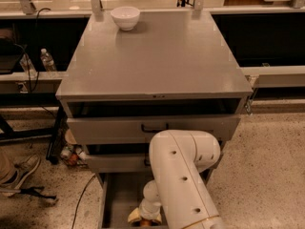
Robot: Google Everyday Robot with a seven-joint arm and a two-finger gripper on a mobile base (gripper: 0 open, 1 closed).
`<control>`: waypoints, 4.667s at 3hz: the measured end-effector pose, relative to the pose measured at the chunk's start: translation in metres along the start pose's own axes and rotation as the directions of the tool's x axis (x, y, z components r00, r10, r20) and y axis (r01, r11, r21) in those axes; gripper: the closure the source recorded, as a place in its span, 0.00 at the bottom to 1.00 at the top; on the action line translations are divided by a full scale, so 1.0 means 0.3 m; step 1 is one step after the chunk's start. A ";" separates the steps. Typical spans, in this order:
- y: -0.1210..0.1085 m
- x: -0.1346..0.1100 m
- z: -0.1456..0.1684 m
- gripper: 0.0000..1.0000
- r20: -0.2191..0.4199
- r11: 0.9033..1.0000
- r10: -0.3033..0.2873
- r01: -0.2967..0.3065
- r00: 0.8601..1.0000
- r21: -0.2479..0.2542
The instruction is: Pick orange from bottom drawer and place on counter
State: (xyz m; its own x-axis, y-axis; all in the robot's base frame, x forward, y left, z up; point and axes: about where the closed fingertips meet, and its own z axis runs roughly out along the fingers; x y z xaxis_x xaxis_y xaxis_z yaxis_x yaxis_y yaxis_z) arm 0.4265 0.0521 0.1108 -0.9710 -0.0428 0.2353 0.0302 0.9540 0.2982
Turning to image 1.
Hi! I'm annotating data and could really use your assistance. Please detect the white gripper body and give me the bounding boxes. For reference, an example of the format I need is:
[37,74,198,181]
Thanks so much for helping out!
[139,198,162,221]

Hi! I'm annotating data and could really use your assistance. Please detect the orange fruit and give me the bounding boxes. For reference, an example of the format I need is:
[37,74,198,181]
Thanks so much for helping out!
[140,219,152,227]

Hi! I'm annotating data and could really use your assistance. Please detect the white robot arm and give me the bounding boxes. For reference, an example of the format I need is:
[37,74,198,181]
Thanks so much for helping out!
[128,130,225,229]

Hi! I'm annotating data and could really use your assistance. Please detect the grey bottom drawer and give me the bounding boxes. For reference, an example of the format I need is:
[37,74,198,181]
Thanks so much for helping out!
[97,170,214,229]

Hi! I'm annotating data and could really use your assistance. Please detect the grey drawer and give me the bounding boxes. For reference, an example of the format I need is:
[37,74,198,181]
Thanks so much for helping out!
[68,114,240,145]
[83,150,224,174]
[97,170,214,229]

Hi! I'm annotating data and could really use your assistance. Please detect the grey middle drawer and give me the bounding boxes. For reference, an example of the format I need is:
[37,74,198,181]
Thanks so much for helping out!
[83,150,224,174]

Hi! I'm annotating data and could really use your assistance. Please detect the grey top drawer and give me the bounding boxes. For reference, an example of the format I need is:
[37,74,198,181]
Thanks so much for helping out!
[68,114,240,145]

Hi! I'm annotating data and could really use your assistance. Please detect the grey metal drawer cabinet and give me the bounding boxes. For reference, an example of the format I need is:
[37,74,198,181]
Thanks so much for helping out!
[55,10,254,229]

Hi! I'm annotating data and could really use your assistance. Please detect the clutter items under table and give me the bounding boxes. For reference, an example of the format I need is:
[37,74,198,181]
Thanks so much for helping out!
[60,129,87,166]

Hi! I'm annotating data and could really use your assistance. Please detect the black tool on floor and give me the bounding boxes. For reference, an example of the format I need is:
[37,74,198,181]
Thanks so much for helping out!
[0,185,59,205]

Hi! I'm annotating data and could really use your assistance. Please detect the grey sneaker shoe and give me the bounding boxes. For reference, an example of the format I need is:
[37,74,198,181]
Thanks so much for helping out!
[0,155,41,198]

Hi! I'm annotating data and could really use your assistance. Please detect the clear plastic water bottle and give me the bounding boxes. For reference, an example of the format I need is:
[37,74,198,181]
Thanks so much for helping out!
[40,49,57,72]

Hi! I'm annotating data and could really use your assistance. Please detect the white ceramic bowl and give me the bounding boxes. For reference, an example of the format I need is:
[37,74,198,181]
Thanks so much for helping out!
[111,7,140,31]

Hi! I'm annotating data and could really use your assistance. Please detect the black cable on floor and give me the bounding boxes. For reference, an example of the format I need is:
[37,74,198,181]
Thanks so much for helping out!
[70,173,97,229]

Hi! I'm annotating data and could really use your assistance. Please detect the black table frame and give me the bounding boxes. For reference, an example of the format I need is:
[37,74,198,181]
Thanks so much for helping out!
[0,94,65,164]

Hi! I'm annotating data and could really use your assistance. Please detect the black cable on shelf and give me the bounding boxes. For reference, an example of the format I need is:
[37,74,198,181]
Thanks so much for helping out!
[13,7,52,94]

